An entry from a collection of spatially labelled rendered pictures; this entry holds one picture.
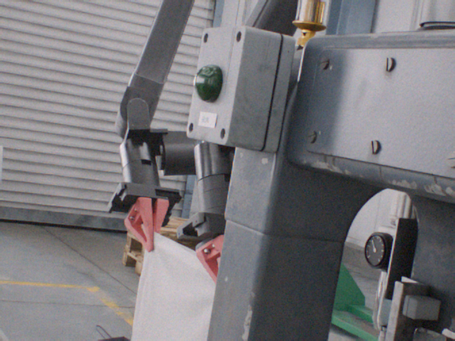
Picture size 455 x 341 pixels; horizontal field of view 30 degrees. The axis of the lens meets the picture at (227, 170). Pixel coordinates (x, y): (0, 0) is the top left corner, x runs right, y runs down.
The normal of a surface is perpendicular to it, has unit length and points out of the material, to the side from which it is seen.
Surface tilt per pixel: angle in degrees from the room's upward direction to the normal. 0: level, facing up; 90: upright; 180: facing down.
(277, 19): 90
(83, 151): 93
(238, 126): 90
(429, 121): 90
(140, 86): 63
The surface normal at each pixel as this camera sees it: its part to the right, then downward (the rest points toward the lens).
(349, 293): 0.47, -0.13
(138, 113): 0.22, -0.37
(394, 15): -0.88, -0.12
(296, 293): 0.44, 0.12
